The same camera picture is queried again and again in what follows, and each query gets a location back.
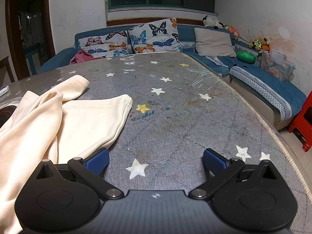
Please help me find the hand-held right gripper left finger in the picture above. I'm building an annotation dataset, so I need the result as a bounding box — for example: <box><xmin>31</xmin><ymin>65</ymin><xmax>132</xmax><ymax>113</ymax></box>
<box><xmin>34</xmin><ymin>148</ymin><xmax>125</xmax><ymax>199</ymax></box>

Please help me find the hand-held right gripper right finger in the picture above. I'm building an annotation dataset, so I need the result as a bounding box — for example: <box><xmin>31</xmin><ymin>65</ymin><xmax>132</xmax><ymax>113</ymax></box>
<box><xmin>189</xmin><ymin>148</ymin><xmax>277</xmax><ymax>199</ymax></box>

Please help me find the cream sweatshirt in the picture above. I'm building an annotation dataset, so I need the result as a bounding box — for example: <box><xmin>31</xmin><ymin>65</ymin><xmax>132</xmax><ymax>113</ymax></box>
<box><xmin>0</xmin><ymin>74</ymin><xmax>133</xmax><ymax>234</ymax></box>

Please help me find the grey star print tablecloth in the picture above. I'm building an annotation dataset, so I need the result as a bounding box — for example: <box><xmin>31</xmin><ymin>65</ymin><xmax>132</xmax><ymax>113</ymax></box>
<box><xmin>0</xmin><ymin>52</ymin><xmax>312</xmax><ymax>234</ymax></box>

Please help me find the red plastic stool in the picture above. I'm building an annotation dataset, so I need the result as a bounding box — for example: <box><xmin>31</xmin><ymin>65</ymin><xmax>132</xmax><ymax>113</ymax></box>
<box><xmin>287</xmin><ymin>99</ymin><xmax>312</xmax><ymax>153</ymax></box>

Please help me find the round built-in induction cooker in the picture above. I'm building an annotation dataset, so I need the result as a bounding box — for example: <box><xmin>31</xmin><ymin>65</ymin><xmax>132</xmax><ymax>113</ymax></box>
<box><xmin>0</xmin><ymin>100</ymin><xmax>21</xmax><ymax>129</ymax></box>

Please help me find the pink cloth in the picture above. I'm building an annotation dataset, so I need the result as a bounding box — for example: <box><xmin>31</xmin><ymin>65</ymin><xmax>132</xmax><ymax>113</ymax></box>
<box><xmin>70</xmin><ymin>49</ymin><xmax>103</xmax><ymax>65</ymax></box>

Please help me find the green plastic bowl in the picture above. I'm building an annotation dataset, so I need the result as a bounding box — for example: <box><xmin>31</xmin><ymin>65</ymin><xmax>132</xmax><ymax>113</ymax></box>
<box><xmin>237</xmin><ymin>51</ymin><xmax>257</xmax><ymax>64</ymax></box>

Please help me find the clear plastic storage box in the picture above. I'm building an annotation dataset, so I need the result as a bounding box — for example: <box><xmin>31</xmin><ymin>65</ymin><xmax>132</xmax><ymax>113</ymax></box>
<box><xmin>260</xmin><ymin>49</ymin><xmax>295</xmax><ymax>82</ymax></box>

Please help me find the butterfly print cushion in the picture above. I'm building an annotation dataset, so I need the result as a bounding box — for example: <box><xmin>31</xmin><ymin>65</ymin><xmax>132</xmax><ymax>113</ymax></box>
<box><xmin>77</xmin><ymin>30</ymin><xmax>131</xmax><ymax>58</ymax></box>
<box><xmin>128</xmin><ymin>18</ymin><xmax>182</xmax><ymax>54</ymax></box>

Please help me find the grey cushion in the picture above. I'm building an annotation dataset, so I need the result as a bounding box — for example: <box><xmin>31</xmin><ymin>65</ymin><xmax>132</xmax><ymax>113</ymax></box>
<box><xmin>194</xmin><ymin>27</ymin><xmax>237</xmax><ymax>58</ymax></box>

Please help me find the yellow green plush toy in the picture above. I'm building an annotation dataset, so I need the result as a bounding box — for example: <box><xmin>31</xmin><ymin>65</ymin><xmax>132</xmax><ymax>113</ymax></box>
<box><xmin>249</xmin><ymin>37</ymin><xmax>264</xmax><ymax>50</ymax></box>

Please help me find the blue corner sofa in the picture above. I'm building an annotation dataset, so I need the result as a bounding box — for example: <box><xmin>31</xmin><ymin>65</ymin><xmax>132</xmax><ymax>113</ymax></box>
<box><xmin>36</xmin><ymin>18</ymin><xmax>307</xmax><ymax>131</ymax></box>

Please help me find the wooden chair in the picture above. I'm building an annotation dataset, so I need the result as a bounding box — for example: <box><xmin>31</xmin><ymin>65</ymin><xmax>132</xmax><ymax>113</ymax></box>
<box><xmin>0</xmin><ymin>56</ymin><xmax>15</xmax><ymax>84</ymax></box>

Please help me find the black and white plush toy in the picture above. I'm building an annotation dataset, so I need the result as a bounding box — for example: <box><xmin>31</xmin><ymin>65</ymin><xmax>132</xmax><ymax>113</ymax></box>
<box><xmin>203</xmin><ymin>16</ymin><xmax>231</xmax><ymax>31</ymax></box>

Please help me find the blue furniture frame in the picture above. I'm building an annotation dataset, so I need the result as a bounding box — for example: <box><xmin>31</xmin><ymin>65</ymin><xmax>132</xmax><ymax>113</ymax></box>
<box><xmin>24</xmin><ymin>43</ymin><xmax>42</xmax><ymax>67</ymax></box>

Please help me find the brown wooden door frame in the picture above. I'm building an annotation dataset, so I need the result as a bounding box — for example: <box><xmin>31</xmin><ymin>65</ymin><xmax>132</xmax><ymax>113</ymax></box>
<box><xmin>5</xmin><ymin>0</ymin><xmax>56</xmax><ymax>81</ymax></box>

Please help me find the brown wooden wall board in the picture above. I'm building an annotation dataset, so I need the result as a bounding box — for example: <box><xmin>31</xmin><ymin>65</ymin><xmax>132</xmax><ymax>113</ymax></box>
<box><xmin>106</xmin><ymin>18</ymin><xmax>205</xmax><ymax>27</ymax></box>

